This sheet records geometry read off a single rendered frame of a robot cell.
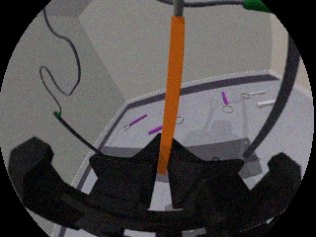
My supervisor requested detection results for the orange handle with grey tip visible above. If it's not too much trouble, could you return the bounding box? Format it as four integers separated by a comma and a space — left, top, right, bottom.
157, 0, 186, 175

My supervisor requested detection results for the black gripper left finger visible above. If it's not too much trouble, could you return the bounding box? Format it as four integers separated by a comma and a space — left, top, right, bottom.
90, 133, 161, 208

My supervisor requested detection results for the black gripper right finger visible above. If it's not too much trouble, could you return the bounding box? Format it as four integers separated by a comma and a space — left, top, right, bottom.
167, 137, 244, 209

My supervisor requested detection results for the white flat bar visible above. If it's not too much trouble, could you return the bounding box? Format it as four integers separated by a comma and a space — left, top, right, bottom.
256, 100, 276, 108

